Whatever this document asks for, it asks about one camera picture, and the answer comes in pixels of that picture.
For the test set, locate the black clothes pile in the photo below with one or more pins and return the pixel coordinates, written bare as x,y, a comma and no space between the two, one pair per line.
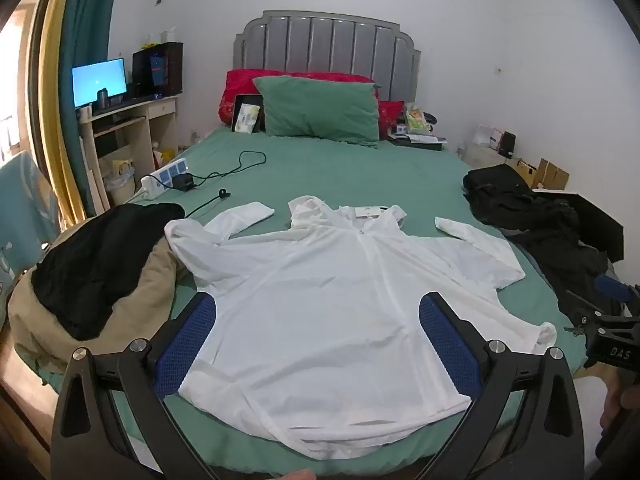
520,200

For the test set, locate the grey padded headboard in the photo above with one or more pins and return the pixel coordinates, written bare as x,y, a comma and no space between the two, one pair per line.
325,45

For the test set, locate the cardboard boxes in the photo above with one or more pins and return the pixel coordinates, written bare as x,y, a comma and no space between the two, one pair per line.
550,175

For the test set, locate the small red pillow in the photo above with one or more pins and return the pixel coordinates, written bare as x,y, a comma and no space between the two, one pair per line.
391,115

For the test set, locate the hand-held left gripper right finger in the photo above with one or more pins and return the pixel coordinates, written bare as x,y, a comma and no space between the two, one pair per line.
450,352

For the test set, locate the white box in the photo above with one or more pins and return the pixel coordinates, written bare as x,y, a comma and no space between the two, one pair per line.
487,136

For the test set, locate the black garment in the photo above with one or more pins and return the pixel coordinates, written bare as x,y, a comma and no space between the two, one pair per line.
100,260

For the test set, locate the black computer tower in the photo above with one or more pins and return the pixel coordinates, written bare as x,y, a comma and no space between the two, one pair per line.
172,65

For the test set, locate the computer monitor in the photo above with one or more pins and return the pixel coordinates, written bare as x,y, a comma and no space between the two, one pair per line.
97,80

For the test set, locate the green pillow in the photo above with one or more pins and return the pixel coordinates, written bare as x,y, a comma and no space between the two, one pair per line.
320,105

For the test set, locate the white packet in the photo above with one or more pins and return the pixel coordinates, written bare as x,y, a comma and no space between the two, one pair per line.
246,119

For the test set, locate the light wooden desk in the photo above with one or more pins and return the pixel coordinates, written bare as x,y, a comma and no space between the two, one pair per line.
137,130

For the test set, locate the bed with green sheet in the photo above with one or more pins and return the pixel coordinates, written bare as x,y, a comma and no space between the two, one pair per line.
325,170

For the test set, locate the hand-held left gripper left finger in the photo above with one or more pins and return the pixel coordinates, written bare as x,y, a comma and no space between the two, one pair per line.
185,352

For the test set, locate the black charger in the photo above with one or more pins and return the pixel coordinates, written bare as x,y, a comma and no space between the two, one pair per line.
184,182

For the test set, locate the person's right hand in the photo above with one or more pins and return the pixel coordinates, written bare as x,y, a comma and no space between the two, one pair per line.
612,405

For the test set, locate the white hooded jacket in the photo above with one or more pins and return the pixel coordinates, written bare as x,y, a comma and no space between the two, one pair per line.
325,310

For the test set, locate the person's left hand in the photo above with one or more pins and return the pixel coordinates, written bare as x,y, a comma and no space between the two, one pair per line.
295,475

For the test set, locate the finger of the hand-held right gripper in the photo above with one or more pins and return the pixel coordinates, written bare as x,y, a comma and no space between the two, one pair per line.
582,305
615,289

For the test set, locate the teal curtain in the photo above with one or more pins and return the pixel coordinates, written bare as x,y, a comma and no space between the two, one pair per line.
90,20

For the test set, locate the trash bin with bag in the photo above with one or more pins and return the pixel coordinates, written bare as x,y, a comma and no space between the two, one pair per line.
119,180

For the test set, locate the white power strip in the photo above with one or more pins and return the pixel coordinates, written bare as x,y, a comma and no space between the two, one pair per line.
160,177

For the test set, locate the light blue chair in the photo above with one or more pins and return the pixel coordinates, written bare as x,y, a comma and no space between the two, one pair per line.
25,210

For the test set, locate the long red pillow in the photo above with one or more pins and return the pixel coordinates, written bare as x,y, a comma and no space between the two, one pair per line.
240,85

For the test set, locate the colourful snack packet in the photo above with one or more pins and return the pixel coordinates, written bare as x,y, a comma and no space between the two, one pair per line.
416,119

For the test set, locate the dark bottle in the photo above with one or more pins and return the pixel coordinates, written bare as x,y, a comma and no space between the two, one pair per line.
103,99

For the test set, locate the yellow door frame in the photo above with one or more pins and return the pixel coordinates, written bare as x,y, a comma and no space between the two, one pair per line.
52,110

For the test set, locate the beige garment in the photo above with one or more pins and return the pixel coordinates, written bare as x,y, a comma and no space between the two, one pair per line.
145,285

